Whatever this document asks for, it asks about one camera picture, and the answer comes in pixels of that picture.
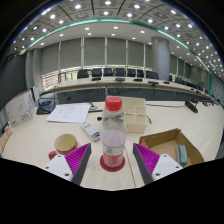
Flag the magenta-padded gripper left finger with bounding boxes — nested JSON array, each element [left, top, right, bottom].
[[43, 142, 92, 186]]

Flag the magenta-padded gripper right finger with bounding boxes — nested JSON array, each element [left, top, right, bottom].
[[132, 142, 184, 186]]

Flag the clear red-capped water bottle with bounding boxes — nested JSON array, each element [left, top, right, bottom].
[[100, 96, 128, 169]]

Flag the red mug with cream flowers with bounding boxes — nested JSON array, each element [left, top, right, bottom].
[[48, 133, 80, 161]]

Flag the open brown cardboard box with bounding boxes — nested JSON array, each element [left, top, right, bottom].
[[138, 127, 205, 168]]

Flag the white remote control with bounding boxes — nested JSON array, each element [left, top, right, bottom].
[[80, 121, 102, 142]]

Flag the teal eraser block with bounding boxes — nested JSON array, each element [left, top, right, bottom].
[[175, 144, 189, 167]]

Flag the flat round red coaster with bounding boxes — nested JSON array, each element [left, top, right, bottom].
[[99, 153, 127, 173]]

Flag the cream compartment box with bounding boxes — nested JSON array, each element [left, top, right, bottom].
[[106, 95, 148, 135]]

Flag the white printed paper sheet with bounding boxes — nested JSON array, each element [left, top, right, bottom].
[[46, 104, 92, 124]]

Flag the black desk phone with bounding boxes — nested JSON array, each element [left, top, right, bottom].
[[35, 96, 56, 115]]

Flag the black table microphone unit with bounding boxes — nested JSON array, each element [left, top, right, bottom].
[[184, 100, 199, 114]]

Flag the flat brown cardboard piece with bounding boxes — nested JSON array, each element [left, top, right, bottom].
[[0, 126, 13, 154]]

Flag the white carton box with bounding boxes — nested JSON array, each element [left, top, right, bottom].
[[4, 90, 37, 128]]

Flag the long curved conference desk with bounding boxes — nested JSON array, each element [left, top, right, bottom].
[[49, 75, 214, 102]]

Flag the group of black office chairs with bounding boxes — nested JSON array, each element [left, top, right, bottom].
[[76, 67, 189, 85]]

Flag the group of ceiling lights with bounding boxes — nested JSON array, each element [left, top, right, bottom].
[[13, 0, 224, 78]]

